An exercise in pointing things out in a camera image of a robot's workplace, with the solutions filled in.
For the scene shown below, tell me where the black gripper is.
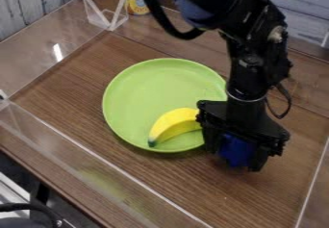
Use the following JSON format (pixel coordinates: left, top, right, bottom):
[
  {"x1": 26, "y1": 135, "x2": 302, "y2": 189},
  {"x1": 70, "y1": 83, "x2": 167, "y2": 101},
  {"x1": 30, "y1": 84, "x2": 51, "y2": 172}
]
[{"x1": 197, "y1": 99, "x2": 290, "y2": 171}]

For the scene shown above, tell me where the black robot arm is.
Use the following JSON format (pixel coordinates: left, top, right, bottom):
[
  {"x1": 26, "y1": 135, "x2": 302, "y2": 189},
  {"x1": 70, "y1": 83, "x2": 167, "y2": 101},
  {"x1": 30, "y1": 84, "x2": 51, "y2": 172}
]
[{"x1": 177, "y1": 0, "x2": 292, "y2": 171}]

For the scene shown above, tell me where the green round plate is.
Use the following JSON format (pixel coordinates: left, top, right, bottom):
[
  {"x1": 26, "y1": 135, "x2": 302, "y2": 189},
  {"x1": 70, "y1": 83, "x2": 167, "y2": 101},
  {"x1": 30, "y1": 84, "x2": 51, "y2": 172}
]
[{"x1": 102, "y1": 58, "x2": 226, "y2": 153}]

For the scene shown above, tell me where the yellow toy banana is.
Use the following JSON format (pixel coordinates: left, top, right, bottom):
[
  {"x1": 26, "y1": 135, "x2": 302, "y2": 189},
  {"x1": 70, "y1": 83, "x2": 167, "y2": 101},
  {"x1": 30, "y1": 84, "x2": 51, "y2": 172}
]
[{"x1": 149, "y1": 108, "x2": 201, "y2": 147}]

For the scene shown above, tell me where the yellow labelled tin can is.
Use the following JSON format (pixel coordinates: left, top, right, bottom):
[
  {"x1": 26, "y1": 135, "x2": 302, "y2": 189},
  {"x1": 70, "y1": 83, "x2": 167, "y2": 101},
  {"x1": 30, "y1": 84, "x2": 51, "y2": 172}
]
[{"x1": 125, "y1": 0, "x2": 149, "y2": 15}]

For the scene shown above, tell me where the black cable loop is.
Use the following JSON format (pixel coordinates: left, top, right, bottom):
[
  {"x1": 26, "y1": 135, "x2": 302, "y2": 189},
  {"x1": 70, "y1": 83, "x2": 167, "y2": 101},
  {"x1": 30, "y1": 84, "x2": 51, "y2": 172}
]
[{"x1": 264, "y1": 83, "x2": 293, "y2": 120}]

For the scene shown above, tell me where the clear acrylic front wall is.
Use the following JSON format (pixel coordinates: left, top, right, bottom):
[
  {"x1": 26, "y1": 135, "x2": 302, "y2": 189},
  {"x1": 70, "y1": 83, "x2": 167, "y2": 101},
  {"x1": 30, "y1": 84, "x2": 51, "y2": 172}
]
[{"x1": 0, "y1": 100, "x2": 213, "y2": 228}]

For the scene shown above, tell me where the clear acrylic corner bracket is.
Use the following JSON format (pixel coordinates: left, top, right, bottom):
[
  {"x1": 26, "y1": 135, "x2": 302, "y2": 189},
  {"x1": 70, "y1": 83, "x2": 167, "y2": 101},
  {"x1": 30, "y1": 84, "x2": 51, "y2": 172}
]
[{"x1": 82, "y1": 0, "x2": 129, "y2": 32}]

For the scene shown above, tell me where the black curved cable bottom-left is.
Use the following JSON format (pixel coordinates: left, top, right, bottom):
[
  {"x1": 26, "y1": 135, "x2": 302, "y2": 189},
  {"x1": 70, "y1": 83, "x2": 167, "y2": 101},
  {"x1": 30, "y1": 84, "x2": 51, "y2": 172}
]
[{"x1": 0, "y1": 201, "x2": 63, "y2": 228}]

